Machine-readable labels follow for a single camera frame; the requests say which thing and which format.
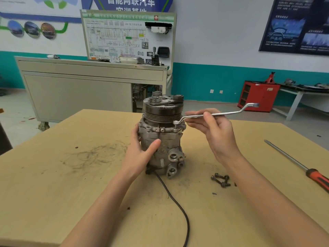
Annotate person's right hand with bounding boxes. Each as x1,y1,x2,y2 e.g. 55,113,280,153
184,108,241,165

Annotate person's left hand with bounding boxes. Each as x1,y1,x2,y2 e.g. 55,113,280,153
120,123,162,178

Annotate grey metal car compressor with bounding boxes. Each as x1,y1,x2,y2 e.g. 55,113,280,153
138,96,187,179

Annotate silver offset ring wrench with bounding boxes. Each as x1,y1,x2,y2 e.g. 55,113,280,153
173,103,260,126

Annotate person's right forearm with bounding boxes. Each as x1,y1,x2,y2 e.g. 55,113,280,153
222,151,329,247

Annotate person's left forearm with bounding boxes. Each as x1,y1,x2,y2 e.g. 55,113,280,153
60,167,140,247

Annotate metal clutch holding tool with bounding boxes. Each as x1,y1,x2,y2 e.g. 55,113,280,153
149,91,185,108

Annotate red metal cabinet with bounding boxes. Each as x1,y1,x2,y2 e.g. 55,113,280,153
237,81,281,113

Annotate long dark bolt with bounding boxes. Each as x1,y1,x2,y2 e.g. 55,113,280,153
211,175,231,188

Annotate black gear shifter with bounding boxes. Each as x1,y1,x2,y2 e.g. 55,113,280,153
151,47,160,66

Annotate white metal work table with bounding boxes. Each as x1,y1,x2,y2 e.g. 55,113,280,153
272,83,329,121

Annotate white plastic container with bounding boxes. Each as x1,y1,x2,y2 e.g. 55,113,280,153
118,56,145,65

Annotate beige training bench cabinet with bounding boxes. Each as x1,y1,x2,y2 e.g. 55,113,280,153
15,56,173,132

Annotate white control module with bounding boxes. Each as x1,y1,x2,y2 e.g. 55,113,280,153
151,26,172,34

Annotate wiring diagram display board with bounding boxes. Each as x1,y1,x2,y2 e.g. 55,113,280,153
80,9,177,68

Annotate black furniture piece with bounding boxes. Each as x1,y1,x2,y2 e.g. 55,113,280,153
0,120,13,156

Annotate black cable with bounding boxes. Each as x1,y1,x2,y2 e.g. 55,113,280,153
146,169,191,247

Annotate red black handled screwdriver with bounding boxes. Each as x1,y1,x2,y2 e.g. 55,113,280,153
264,139,329,194

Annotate dark wall poster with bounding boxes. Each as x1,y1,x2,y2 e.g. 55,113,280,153
258,0,329,56

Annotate blue wall banner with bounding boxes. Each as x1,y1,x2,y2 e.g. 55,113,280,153
81,0,174,13

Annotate wall mural with round photos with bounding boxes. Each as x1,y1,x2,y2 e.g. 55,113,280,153
0,0,83,40

